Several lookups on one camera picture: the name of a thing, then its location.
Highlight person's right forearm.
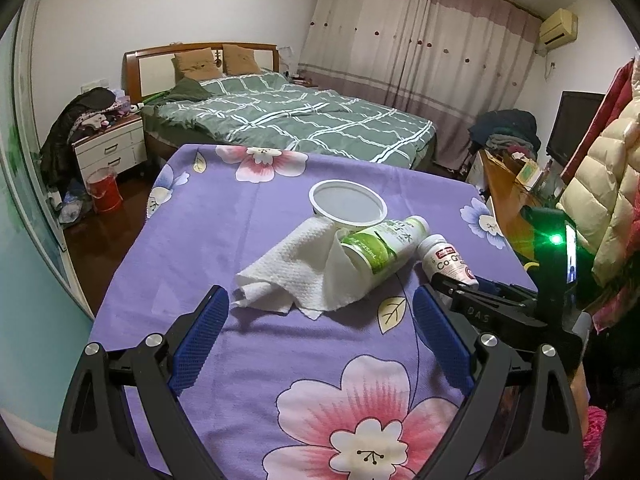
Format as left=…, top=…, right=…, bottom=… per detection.
left=570, top=360, right=609, bottom=480

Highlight black clothes pile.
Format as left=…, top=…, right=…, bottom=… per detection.
left=39, top=86, right=117, bottom=196

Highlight dark green cloth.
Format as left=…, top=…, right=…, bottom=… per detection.
left=167, top=77, right=211, bottom=102

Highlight dark blue clothes pile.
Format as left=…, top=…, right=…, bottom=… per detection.
left=469, top=109, right=543, bottom=166

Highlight white plastic bowl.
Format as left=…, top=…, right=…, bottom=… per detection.
left=308, top=179, right=389, bottom=233

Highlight white supplement bottle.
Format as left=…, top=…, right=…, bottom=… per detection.
left=417, top=233, right=479, bottom=292

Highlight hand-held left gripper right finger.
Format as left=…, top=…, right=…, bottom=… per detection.
left=412, top=285, right=586, bottom=480

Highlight cream down jacket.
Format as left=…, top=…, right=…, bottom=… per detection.
left=556, top=105, right=640, bottom=286

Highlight green booklet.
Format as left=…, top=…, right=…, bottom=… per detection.
left=517, top=162, right=544, bottom=187

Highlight pink floral garment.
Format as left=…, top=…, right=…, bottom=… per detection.
left=592, top=255, right=640, bottom=333

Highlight white paper towel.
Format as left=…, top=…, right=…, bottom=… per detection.
left=236, top=217, right=373, bottom=320

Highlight brown pillow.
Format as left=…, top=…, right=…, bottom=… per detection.
left=171, top=47, right=217, bottom=82
left=221, top=44, right=262, bottom=76

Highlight white nightstand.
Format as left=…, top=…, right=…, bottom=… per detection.
left=72, top=112, right=147, bottom=177

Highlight bed with green duvet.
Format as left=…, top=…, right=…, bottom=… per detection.
left=141, top=71, right=437, bottom=168

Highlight pink striped curtain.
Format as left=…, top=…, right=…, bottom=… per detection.
left=297, top=0, right=543, bottom=171

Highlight black television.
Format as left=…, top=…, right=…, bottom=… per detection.
left=545, top=91, right=607, bottom=168

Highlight wooden desk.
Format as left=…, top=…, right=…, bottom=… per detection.
left=480, top=147, right=566, bottom=266

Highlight sliding wardrobe door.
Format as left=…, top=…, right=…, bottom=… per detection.
left=0, top=10, right=96, bottom=321

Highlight purple floral tablecloth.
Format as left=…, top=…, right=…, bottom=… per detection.
left=87, top=143, right=541, bottom=480

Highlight red bucket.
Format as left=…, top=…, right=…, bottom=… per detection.
left=85, top=167, right=122, bottom=215

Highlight red coat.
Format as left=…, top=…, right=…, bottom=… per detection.
left=572, top=57, right=640, bottom=176

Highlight green label plastic bottle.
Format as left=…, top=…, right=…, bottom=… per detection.
left=340, top=215, right=431, bottom=290

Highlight wall air conditioner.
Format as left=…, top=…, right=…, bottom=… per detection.
left=537, top=7, right=579, bottom=51

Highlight wooden bed headboard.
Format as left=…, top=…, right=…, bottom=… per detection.
left=123, top=42, right=279, bottom=106

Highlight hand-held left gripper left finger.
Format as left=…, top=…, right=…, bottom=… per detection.
left=52, top=285, right=231, bottom=480

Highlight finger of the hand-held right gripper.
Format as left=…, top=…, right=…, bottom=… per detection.
left=472, top=275, right=539, bottom=306
left=431, top=274, right=541, bottom=332

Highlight blue plastic bag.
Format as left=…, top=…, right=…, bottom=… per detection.
left=56, top=191, right=92, bottom=225

